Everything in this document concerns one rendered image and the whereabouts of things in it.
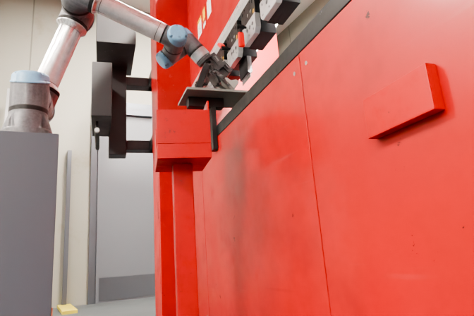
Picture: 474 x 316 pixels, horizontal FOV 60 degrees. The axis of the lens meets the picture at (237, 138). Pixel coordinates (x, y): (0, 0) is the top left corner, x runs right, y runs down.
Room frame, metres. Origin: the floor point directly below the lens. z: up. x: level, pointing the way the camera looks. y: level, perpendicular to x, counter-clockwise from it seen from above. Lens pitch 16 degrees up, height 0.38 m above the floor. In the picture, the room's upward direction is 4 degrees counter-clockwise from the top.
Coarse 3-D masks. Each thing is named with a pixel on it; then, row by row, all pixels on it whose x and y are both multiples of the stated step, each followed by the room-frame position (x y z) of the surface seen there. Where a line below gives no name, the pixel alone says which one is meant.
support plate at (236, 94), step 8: (192, 88) 1.46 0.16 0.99; (200, 88) 1.47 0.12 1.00; (208, 88) 1.48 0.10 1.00; (216, 88) 1.49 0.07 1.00; (184, 96) 1.52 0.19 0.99; (192, 96) 1.53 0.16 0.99; (200, 96) 1.53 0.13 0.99; (208, 96) 1.54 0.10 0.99; (216, 96) 1.55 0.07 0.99; (224, 96) 1.55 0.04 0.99; (232, 96) 1.56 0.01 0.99; (240, 96) 1.57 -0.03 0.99; (184, 104) 1.62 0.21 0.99; (224, 104) 1.65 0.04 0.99; (232, 104) 1.66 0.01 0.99
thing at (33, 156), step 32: (0, 160) 1.15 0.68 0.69; (32, 160) 1.18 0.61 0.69; (0, 192) 1.15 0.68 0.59; (32, 192) 1.19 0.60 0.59; (0, 224) 1.15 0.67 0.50; (32, 224) 1.19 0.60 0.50; (0, 256) 1.15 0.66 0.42; (32, 256) 1.19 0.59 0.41; (0, 288) 1.16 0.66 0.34; (32, 288) 1.19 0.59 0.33
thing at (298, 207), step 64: (384, 0) 0.61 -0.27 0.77; (448, 0) 0.50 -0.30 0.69; (320, 64) 0.82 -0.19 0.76; (384, 64) 0.64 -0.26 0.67; (448, 64) 0.53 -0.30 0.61; (256, 128) 1.18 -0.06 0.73; (320, 128) 0.85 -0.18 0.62; (448, 128) 0.55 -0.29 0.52; (256, 192) 1.23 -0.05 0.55; (320, 192) 0.88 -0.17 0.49; (384, 192) 0.69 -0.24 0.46; (448, 192) 0.57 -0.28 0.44; (256, 256) 1.27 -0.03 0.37; (320, 256) 0.91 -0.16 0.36; (384, 256) 0.72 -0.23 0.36; (448, 256) 0.59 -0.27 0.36
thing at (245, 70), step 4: (248, 56) 1.58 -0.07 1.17; (244, 60) 1.61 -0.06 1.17; (248, 60) 1.58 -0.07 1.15; (240, 64) 1.66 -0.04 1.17; (244, 64) 1.61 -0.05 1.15; (248, 64) 1.58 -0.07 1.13; (240, 68) 1.66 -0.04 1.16; (244, 68) 1.62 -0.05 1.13; (248, 68) 1.58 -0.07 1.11; (252, 68) 1.59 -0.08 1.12; (240, 72) 1.67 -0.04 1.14; (244, 72) 1.62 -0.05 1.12; (248, 72) 1.58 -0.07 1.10; (240, 76) 1.67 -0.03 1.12; (244, 76) 1.63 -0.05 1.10; (248, 76) 1.60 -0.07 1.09; (244, 80) 1.65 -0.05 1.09
